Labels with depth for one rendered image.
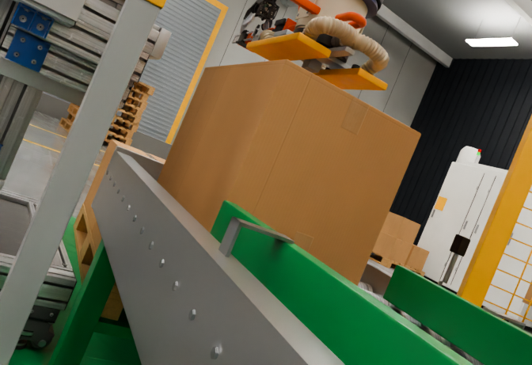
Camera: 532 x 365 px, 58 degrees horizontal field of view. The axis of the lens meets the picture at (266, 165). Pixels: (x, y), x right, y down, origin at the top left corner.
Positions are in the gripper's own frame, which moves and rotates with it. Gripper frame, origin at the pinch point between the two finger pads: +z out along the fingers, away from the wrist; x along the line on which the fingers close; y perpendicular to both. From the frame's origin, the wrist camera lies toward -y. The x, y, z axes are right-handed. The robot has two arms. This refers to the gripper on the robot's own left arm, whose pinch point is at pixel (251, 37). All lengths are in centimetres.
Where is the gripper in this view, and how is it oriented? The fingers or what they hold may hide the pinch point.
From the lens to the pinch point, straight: 194.9
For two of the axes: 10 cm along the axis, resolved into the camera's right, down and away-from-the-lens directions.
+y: 3.9, 1.5, -9.1
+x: 8.3, 3.6, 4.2
